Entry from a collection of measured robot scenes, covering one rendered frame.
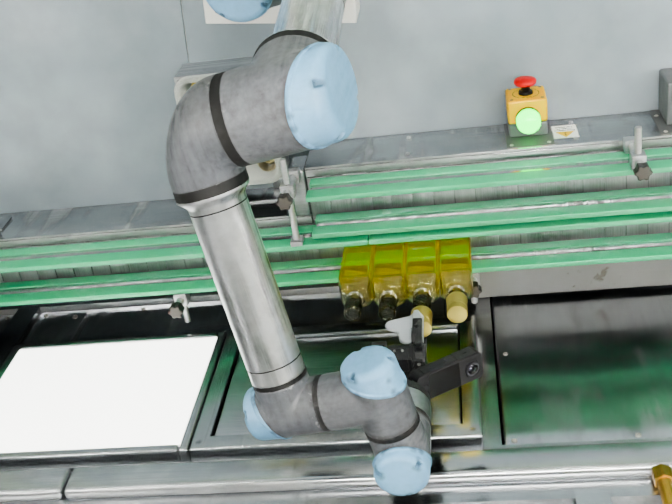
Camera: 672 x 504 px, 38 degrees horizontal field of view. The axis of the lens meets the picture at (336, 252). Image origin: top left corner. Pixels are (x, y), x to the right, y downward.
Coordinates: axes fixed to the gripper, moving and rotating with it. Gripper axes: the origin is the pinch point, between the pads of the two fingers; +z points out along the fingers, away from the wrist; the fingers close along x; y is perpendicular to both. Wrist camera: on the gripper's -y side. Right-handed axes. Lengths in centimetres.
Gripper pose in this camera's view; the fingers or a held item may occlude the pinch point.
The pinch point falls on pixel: (421, 326)
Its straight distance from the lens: 158.2
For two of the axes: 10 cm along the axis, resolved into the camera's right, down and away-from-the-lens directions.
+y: -9.9, 0.8, 1.5
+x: 1.4, 8.7, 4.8
